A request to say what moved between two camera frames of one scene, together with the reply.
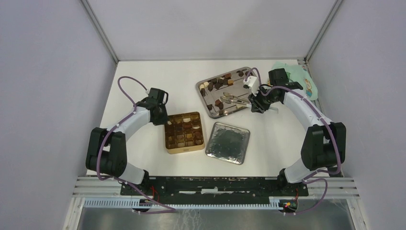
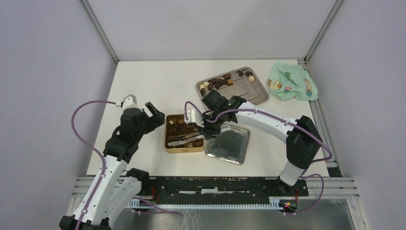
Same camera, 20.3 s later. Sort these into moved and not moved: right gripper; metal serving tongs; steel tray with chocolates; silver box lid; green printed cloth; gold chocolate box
Moved: metal serving tongs; right gripper
Not moved: gold chocolate box; green printed cloth; steel tray with chocolates; silver box lid
